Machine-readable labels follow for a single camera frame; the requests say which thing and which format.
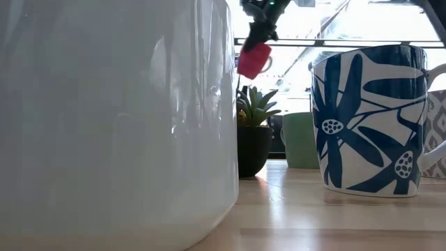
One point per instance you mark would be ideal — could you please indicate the succulent in black pot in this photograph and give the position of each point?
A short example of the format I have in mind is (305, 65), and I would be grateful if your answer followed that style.
(252, 150)

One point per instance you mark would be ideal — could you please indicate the black box behind table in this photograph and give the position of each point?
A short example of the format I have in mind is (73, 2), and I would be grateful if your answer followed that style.
(277, 139)

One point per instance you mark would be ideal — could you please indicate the black horizontal beam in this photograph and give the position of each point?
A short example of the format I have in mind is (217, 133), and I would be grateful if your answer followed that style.
(318, 43)

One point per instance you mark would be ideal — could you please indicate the mint green mug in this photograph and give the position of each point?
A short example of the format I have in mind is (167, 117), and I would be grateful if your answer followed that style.
(299, 143)

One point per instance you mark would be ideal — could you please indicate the red mug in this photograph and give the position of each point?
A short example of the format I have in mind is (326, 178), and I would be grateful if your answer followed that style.
(252, 62)

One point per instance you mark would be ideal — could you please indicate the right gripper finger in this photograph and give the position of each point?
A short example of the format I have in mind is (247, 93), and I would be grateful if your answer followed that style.
(251, 43)

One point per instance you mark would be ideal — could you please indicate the black aluminium table frame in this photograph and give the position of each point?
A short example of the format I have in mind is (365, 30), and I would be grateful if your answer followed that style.
(277, 155)

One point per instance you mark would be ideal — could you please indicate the white mug blue floral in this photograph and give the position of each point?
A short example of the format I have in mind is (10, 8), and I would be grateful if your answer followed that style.
(376, 115)

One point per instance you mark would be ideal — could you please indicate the white mug green inside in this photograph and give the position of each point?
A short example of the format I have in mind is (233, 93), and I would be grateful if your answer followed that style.
(104, 139)

